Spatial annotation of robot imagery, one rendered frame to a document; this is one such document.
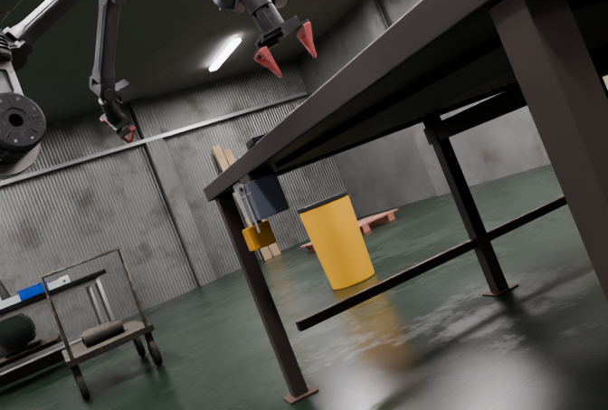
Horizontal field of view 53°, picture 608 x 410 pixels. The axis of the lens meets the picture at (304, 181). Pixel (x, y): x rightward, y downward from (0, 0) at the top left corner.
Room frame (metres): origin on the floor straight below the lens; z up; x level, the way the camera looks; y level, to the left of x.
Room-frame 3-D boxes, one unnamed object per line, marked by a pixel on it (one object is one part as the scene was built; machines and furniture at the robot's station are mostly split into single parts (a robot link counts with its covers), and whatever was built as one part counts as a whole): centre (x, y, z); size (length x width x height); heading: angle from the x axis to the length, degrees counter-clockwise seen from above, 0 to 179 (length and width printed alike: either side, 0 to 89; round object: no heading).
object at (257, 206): (1.93, 0.15, 0.77); 0.14 x 0.11 x 0.18; 20
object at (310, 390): (2.45, 0.32, 0.43); 0.12 x 0.12 x 0.85; 20
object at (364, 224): (8.63, -0.34, 0.06); 1.27 x 0.87 x 0.12; 118
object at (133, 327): (4.58, 1.82, 0.44); 1.12 x 0.65 x 0.88; 22
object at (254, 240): (2.10, 0.21, 0.74); 0.09 x 0.08 x 0.24; 20
